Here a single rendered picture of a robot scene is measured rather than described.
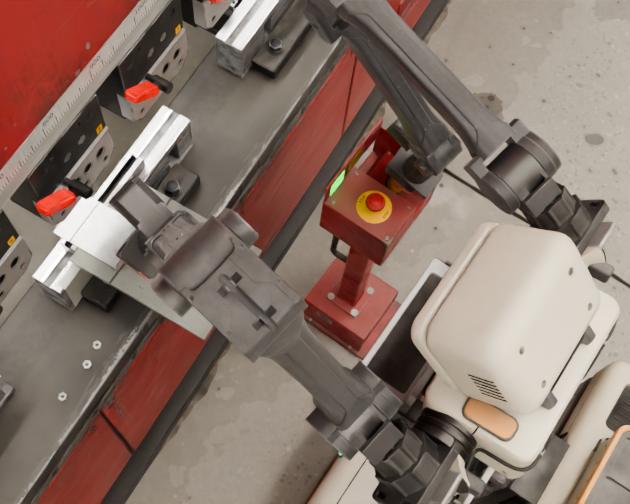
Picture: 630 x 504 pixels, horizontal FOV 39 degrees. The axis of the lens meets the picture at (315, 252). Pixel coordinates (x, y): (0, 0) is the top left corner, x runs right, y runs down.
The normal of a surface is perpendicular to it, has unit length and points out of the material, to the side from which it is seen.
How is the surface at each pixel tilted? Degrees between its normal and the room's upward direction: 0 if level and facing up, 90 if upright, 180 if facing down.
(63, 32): 90
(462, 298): 42
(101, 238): 0
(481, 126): 22
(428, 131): 57
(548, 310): 47
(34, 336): 0
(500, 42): 0
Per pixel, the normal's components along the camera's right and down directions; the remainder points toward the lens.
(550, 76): 0.06, -0.37
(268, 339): 0.66, 0.56
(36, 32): 0.87, 0.48
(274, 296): -0.03, -0.18
